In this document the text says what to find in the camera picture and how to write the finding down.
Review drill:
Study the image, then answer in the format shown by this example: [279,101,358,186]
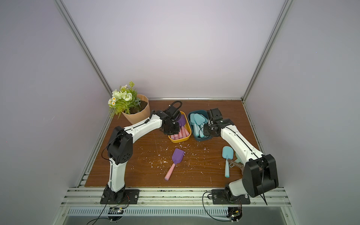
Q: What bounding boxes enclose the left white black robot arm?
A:
[103,100,182,203]

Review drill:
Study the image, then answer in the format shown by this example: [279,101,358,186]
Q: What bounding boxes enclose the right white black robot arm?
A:
[204,108,279,197]

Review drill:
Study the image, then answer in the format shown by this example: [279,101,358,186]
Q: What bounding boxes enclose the dark teal storage box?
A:
[187,110,212,142]

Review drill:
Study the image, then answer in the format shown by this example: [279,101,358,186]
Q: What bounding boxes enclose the yellow storage box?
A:
[168,111,192,143]

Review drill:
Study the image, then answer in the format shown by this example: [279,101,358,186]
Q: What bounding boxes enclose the terracotta flower pot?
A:
[122,94,151,124]

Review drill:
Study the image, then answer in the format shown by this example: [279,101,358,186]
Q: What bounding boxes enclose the brown slotted scoop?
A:
[227,159,244,170]

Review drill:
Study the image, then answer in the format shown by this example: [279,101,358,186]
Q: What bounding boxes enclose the white flowers green plant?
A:
[107,81,141,117]

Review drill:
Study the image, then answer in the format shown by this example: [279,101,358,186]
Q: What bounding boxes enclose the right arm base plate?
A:
[211,188,250,205]

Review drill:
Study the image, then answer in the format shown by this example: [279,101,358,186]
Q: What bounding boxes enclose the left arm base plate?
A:
[100,189,140,205]

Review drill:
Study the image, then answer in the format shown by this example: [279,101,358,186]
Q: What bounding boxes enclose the aluminium front rail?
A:
[61,187,291,207]

